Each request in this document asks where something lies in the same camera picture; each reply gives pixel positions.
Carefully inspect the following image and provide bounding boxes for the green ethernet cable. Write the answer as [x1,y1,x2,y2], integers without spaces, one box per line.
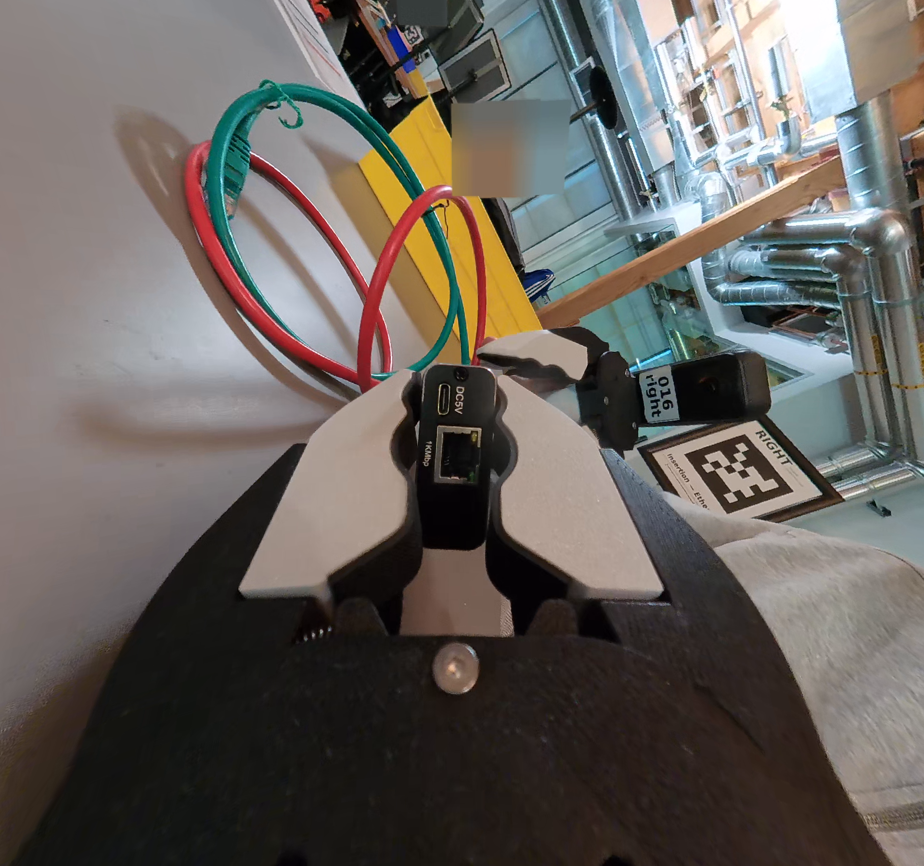
[204,79,466,379]

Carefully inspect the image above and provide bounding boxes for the silver ventilation ducts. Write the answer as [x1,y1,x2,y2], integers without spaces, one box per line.
[679,97,924,499]

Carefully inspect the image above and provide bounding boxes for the black ethernet adapter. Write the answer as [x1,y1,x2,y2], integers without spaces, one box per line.
[417,364,501,551]

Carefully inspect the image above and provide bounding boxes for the grey equipment case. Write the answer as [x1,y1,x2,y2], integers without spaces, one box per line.
[435,28,506,103]

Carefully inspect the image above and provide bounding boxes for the person's right forearm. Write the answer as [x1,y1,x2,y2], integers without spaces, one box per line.
[660,491,924,564]

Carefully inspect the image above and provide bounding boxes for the green twist tie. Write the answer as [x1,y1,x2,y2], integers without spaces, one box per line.
[258,79,304,132]

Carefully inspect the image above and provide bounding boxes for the person's grey sweatshirt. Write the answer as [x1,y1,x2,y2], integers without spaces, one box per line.
[711,519,924,866]

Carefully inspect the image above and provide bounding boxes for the black disc on rod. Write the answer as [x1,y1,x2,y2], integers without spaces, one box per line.
[570,65,619,132]

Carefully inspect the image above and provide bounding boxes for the wooden beam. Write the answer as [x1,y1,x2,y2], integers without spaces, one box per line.
[538,155,847,329]

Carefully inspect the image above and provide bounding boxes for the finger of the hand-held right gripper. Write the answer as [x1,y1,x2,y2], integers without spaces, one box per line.
[476,329,589,382]

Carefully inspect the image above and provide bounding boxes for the grey desk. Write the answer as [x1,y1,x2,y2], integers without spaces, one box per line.
[0,0,477,744]

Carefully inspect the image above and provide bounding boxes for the white paper sheet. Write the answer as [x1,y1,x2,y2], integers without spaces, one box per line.
[242,0,347,98]

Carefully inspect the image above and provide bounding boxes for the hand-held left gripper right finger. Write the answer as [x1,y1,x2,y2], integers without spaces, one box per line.
[489,375,665,601]

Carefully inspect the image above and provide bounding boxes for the yellow storage bin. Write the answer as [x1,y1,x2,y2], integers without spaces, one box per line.
[359,93,542,362]

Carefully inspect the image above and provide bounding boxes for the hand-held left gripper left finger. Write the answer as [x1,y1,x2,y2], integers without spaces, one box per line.
[237,374,425,601]

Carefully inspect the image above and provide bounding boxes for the red ethernet cable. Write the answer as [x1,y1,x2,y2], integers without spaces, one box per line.
[185,140,486,390]

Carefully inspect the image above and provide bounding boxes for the framed marker sign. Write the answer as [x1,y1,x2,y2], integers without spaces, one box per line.
[637,417,846,522]

